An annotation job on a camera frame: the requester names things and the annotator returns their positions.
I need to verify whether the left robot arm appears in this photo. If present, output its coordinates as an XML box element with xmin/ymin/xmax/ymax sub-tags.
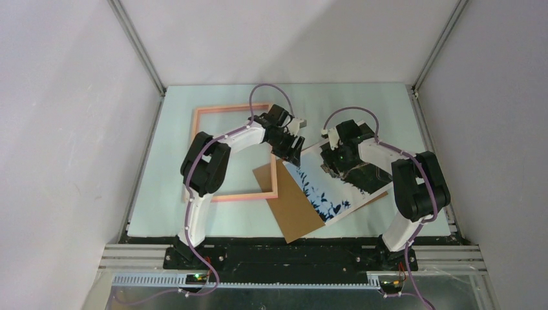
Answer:
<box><xmin>178</xmin><ymin>105</ymin><xmax>306</xmax><ymax>269</ymax></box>

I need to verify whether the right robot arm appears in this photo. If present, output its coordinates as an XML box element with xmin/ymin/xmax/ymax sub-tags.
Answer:
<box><xmin>321</xmin><ymin>120</ymin><xmax>450</xmax><ymax>270</ymax></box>

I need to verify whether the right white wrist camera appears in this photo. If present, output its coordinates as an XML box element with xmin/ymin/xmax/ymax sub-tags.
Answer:
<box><xmin>321</xmin><ymin>127</ymin><xmax>340</xmax><ymax>150</ymax></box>

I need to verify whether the brown cardboard backing board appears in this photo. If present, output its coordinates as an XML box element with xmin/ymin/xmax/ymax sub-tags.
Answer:
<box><xmin>253</xmin><ymin>160</ymin><xmax>388</xmax><ymax>243</ymax></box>

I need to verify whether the right aluminium corner post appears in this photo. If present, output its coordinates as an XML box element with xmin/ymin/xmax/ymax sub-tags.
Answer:
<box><xmin>412</xmin><ymin>0</ymin><xmax>470</xmax><ymax>93</ymax></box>

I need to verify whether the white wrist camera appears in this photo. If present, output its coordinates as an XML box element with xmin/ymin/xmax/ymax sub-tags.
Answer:
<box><xmin>321</xmin><ymin>127</ymin><xmax>340</xmax><ymax>150</ymax></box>
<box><xmin>285</xmin><ymin>118</ymin><xmax>307</xmax><ymax>136</ymax></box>

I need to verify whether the pink wooden photo frame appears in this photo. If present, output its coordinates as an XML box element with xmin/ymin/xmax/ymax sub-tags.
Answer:
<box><xmin>191</xmin><ymin>104</ymin><xmax>278</xmax><ymax>203</ymax></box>

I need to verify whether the left aluminium corner post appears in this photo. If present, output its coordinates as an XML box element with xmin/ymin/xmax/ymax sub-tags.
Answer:
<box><xmin>107</xmin><ymin>0</ymin><xmax>167</xmax><ymax>97</ymax></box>

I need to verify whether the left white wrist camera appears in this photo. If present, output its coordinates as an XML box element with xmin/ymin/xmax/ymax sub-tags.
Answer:
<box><xmin>285</xmin><ymin>118</ymin><xmax>307</xmax><ymax>136</ymax></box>

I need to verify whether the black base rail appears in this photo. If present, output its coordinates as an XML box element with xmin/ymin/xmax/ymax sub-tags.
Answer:
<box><xmin>163</xmin><ymin>237</ymin><xmax>417</xmax><ymax>279</ymax></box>

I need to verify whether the aluminium corner post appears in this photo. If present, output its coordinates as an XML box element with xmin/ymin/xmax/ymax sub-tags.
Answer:
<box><xmin>107</xmin><ymin>0</ymin><xmax>167</xmax><ymax>97</ymax></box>
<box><xmin>412</xmin><ymin>0</ymin><xmax>470</xmax><ymax>93</ymax></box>

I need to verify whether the Great Wall photo print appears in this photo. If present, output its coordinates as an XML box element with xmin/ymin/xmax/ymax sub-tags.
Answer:
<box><xmin>282</xmin><ymin>120</ymin><xmax>394</xmax><ymax>226</ymax></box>

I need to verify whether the clear acrylic sheet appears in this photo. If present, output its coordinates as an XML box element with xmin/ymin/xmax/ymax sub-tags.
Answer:
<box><xmin>198</xmin><ymin>110</ymin><xmax>271</xmax><ymax>196</ymax></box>

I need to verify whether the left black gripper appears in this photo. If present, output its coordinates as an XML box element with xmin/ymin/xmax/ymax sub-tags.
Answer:
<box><xmin>266</xmin><ymin>129</ymin><xmax>305</xmax><ymax>168</ymax></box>

